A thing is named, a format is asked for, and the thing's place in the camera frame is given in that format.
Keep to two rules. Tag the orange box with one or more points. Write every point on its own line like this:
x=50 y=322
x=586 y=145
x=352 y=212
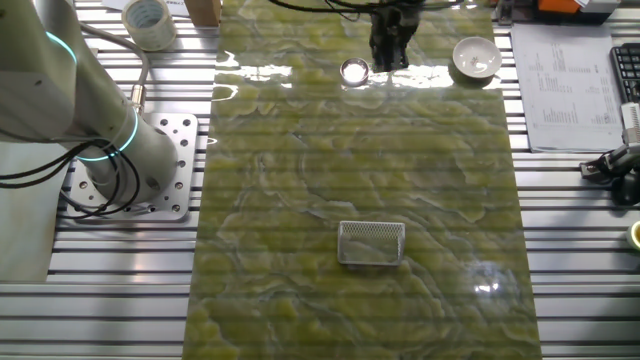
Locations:
x=557 y=5

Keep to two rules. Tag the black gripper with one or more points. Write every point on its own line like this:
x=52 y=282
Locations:
x=394 y=22

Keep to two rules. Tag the green marble pattern mat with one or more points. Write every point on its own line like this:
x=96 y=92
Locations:
x=350 y=175

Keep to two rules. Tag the small shiny steel dish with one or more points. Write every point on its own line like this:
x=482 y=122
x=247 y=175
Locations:
x=354 y=71

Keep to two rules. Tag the black camera stand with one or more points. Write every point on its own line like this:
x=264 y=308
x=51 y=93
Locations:
x=627 y=190

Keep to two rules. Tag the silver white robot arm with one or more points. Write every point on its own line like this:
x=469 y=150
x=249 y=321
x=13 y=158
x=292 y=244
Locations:
x=50 y=75

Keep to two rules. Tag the light grey box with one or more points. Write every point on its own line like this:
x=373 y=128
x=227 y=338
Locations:
x=600 y=5

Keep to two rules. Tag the printed table paper sheet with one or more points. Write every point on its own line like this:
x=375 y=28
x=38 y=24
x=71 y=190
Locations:
x=565 y=100

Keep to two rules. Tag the small cardboard box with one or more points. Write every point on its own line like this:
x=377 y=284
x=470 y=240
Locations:
x=202 y=12

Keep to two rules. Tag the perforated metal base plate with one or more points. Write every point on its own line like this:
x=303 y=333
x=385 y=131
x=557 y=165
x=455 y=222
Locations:
x=182 y=130

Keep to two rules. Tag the clear packing tape roll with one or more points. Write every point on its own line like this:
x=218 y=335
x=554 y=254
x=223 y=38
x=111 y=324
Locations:
x=160 y=35

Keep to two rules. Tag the white ceramic plate with flower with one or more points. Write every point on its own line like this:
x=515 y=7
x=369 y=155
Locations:
x=476 y=57

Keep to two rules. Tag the black computer keyboard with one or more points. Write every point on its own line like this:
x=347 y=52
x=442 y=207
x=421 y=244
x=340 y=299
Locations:
x=627 y=70

